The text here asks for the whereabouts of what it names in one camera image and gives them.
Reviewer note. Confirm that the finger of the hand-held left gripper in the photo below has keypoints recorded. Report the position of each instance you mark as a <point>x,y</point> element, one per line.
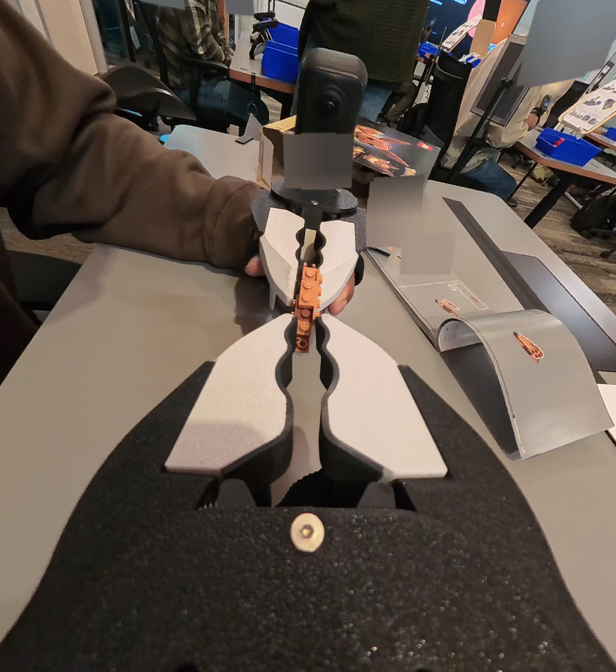
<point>279,252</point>
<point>340,257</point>

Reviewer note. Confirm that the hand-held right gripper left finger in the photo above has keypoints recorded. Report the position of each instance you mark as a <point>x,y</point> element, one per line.
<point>235,415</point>

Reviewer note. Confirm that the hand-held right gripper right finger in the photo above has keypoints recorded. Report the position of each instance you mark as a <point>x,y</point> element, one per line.
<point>382,410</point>

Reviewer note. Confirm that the brown brick assembly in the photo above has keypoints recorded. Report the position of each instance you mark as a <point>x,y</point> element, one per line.
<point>310,289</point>

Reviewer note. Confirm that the dark brown small brick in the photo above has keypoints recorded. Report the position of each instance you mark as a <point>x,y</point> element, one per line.
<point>303,331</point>

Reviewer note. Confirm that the brick instruction booklet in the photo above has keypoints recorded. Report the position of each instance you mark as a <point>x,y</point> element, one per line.
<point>529,378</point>

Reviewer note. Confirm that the person's left forearm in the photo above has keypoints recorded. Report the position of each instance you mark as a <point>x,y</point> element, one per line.
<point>77,147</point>

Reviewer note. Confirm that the grey desk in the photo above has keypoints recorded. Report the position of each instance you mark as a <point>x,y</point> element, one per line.
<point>98,368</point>

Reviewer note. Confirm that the person's left hand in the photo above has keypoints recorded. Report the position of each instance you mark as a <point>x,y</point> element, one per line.
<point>342,305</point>

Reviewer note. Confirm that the blue plastic bin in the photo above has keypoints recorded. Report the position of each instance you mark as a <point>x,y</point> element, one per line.
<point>280,53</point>

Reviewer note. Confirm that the brick set box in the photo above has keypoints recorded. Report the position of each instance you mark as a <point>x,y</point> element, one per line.
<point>392,147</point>

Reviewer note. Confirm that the curled grey instruction booklet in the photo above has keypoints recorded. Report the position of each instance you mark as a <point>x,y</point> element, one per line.
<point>560,305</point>

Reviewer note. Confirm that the stack of blue bins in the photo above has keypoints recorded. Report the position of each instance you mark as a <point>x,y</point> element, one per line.
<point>567,145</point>

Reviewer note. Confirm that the wooden office table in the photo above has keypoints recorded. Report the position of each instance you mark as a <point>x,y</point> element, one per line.
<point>571,168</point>

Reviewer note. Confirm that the black backpack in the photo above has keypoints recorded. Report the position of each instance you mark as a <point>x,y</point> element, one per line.
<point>602,210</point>

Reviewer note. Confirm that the white board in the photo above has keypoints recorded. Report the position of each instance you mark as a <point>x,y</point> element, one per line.
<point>607,100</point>

